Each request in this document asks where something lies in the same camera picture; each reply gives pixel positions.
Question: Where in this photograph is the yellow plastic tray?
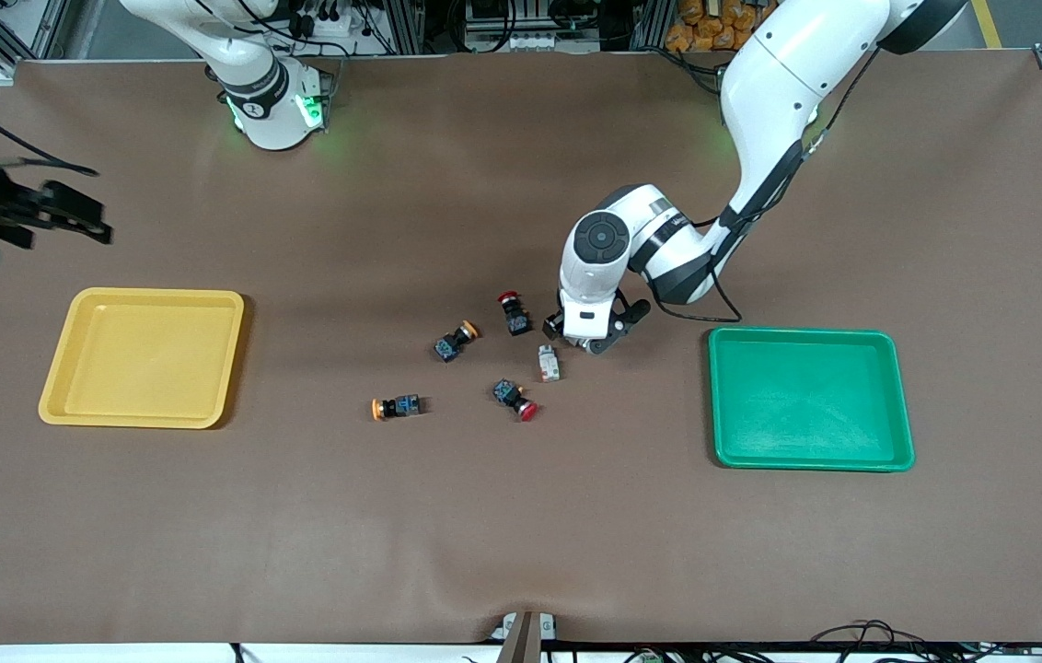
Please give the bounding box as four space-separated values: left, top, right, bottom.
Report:
38 287 246 430

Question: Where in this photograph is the red push button switch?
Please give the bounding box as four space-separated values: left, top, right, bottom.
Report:
497 290 533 337
492 378 539 424

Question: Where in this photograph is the yellow push button switch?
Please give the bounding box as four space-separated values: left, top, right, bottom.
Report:
434 320 480 364
371 394 423 423

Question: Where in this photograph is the white power strip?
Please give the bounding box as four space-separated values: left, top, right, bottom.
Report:
286 0 379 42

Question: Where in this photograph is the green plastic tray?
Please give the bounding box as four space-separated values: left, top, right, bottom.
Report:
708 327 916 473

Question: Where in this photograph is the metal table clamp bracket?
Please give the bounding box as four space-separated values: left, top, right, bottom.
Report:
492 611 559 663

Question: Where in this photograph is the aluminium frame post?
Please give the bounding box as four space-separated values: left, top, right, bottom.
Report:
629 0 677 52
385 0 428 56

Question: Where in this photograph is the orange bag pile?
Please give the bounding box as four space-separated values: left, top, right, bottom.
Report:
664 0 766 53

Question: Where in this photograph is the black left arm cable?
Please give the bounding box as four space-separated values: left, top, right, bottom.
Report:
645 46 881 323

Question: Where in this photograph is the brown table mat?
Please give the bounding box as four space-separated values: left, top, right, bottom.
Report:
0 51 1042 646

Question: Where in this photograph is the black cable bundle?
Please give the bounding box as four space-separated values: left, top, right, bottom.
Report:
806 620 1042 663

